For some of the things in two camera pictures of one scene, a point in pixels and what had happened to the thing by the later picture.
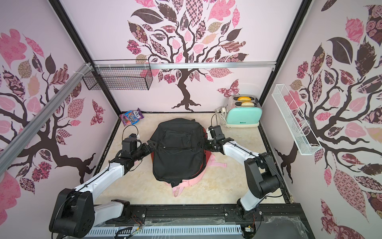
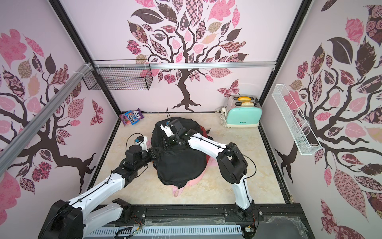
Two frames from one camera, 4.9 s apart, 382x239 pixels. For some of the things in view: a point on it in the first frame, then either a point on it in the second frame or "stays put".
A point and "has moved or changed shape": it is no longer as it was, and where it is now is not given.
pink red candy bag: (125, 120) stays put
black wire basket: (121, 74) stays put
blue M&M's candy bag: (130, 114) stays put
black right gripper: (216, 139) to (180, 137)
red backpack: (208, 154) has moved or changed shape
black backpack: (181, 152) stays put
